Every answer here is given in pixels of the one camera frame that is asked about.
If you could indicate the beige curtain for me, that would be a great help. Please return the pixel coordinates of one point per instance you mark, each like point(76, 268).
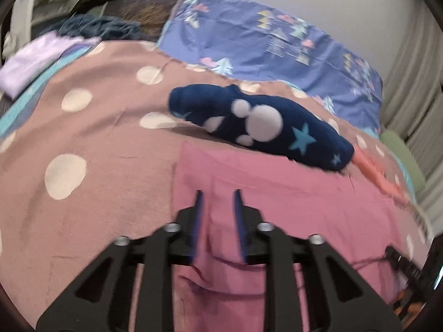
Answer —
point(415, 93)

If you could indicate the dark blue knitted cloth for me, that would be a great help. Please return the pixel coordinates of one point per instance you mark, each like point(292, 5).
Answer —
point(100, 27)

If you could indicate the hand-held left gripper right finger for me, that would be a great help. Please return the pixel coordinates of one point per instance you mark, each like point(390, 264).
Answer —
point(238, 214)

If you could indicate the coral folded garment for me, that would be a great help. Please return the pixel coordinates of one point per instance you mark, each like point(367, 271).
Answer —
point(377, 173)

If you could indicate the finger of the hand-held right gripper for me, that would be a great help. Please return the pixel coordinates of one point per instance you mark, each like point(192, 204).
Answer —
point(403, 262)

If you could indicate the green pillow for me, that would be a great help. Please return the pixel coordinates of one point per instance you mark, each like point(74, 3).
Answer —
point(405, 159)

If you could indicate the polka dot brown blanket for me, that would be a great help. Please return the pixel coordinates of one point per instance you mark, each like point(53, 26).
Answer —
point(103, 166)

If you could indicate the blue tree print quilt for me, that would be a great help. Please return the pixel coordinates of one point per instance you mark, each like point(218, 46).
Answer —
point(277, 41)

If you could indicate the teal bed sheet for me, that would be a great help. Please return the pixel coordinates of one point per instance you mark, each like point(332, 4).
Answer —
point(27, 103)

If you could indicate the brown patterned pillow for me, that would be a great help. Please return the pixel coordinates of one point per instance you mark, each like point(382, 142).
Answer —
point(145, 13)

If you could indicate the white shelf cabinet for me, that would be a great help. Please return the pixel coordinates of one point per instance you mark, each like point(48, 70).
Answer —
point(41, 3)

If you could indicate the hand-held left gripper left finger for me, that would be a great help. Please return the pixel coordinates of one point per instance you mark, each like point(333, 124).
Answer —
point(198, 214)

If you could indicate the lavender folded cloth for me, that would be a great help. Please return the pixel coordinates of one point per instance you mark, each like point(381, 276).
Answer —
point(38, 58)

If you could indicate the pink pants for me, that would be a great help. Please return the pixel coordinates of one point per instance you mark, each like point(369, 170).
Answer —
point(294, 207)

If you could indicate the navy star print garment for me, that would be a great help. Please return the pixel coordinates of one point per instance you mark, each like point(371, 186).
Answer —
point(263, 124)

